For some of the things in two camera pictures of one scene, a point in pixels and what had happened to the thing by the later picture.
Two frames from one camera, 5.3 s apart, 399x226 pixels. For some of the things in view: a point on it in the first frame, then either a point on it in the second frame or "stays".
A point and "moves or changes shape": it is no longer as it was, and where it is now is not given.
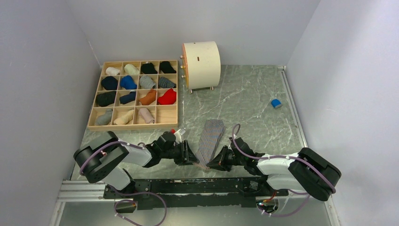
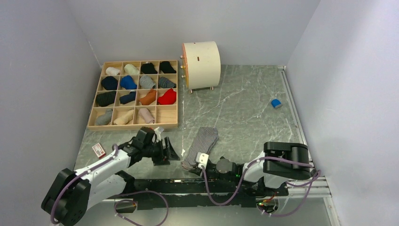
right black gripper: (219, 162) -> (197, 171)
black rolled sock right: (165, 67) stays
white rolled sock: (112, 71) stays
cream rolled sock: (131, 69) stays
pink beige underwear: (147, 116) stays
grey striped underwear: (213, 131) moves or changes shape
